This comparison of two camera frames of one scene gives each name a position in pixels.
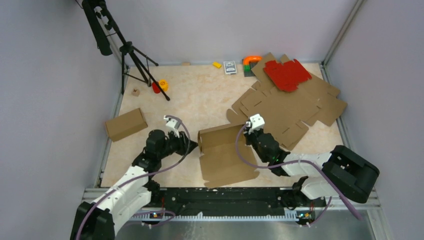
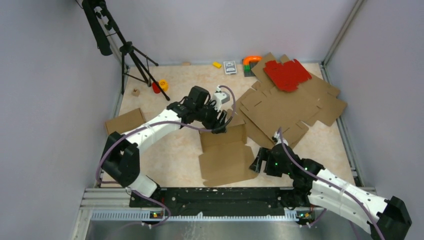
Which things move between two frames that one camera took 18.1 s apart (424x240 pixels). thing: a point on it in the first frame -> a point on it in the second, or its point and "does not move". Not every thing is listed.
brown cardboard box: x=219 y=162 does not move
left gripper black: x=182 y=141 -> x=214 y=121
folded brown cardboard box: x=123 y=125 does not move
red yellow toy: x=162 y=83 does not move
